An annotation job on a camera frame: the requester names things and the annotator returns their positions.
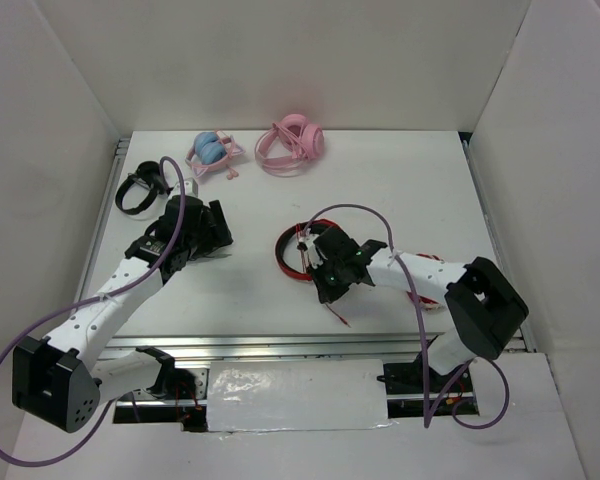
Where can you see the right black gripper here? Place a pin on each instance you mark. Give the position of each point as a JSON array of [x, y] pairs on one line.
[[326, 293]]

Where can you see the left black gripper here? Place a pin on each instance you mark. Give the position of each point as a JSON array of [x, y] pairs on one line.
[[219, 228]]

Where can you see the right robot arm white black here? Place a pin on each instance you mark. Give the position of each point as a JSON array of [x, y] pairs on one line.
[[485, 308]]

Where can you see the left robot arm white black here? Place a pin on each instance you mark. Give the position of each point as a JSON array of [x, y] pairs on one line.
[[61, 378]]

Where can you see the pink blue cat headphones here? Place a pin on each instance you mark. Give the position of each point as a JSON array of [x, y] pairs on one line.
[[213, 151]]

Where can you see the small black headphones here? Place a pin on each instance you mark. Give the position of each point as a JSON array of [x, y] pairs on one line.
[[149, 177]]

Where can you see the black gaming headset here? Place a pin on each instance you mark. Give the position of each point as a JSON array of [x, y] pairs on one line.
[[210, 248]]

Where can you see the silver foil sheet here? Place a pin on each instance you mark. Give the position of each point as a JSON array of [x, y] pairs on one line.
[[307, 395]]

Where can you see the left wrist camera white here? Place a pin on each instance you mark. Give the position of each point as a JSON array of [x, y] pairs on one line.
[[188, 187]]

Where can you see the aluminium front rail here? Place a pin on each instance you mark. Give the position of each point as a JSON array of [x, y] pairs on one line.
[[198, 349]]

